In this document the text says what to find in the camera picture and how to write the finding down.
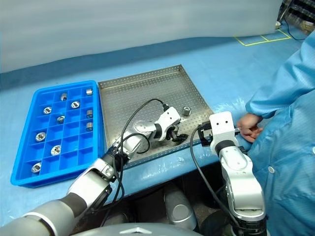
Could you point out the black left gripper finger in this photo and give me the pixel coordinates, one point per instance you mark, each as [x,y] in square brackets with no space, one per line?
[183,136]
[178,140]

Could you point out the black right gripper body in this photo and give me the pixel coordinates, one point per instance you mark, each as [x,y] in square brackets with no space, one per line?
[200,134]

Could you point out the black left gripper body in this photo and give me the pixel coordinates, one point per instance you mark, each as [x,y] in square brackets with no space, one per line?
[173,131]

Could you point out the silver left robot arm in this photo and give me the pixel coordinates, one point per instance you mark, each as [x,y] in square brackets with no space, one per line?
[83,184]

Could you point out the blue coat sleeve forearm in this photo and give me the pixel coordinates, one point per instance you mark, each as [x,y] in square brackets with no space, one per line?
[268,103]

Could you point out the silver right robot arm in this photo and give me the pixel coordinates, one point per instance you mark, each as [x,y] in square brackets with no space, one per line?
[241,182]

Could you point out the blue compartment tray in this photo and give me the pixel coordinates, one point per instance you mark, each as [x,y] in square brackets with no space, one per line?
[71,150]

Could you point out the dark storage shelving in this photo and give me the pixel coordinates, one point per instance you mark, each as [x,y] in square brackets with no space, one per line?
[300,9]

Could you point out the bare person hand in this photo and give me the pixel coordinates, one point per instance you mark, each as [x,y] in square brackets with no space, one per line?
[248,127]

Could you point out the perforated metal tray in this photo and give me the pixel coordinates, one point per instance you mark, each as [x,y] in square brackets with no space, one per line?
[147,93]

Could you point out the grey rounded robot leg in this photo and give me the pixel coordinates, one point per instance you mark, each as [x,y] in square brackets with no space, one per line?
[179,209]

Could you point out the person blue cleanroom coat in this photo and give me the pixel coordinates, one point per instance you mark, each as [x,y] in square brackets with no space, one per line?
[290,159]

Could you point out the grey robot torso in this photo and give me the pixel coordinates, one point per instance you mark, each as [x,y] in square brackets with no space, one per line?
[137,229]

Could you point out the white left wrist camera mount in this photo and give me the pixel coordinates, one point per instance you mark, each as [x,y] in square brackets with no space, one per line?
[168,118]

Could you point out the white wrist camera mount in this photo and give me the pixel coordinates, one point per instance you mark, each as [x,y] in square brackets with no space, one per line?
[168,118]
[222,125]

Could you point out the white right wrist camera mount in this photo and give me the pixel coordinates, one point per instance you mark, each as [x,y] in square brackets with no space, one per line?
[222,125]

